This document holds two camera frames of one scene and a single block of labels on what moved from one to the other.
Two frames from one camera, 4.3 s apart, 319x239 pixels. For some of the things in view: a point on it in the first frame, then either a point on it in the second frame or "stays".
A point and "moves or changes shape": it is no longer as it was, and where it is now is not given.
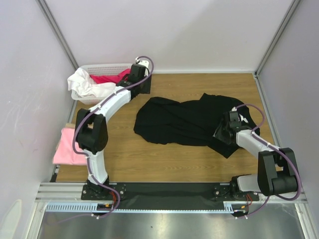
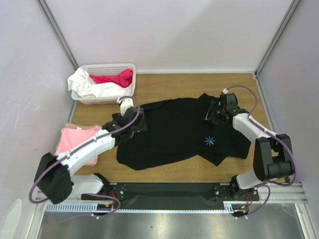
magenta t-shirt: x=123 y=76 stays
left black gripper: x=146 y=89 → x=141 y=125
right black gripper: x=222 y=132 → x=212 y=113
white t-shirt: x=80 y=80 stays
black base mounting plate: x=165 y=194 stays
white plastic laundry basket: x=99 y=69 stays
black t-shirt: x=194 y=122 moves or changes shape
